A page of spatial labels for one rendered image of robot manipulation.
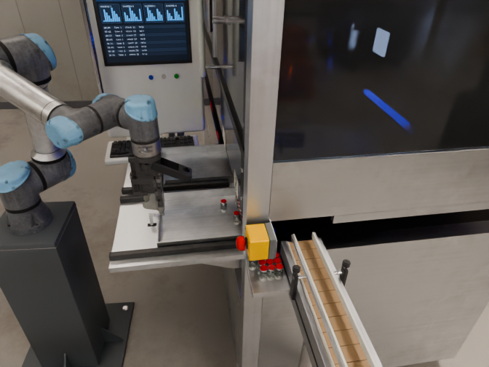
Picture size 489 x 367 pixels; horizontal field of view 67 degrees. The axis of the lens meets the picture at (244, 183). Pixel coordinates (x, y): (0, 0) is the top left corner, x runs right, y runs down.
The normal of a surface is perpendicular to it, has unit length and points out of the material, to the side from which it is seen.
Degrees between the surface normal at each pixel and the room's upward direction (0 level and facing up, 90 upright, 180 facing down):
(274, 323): 90
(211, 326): 0
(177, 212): 0
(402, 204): 90
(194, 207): 0
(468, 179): 90
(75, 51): 90
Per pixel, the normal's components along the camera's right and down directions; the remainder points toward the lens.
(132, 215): 0.02, -0.83
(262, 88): 0.16, 0.56
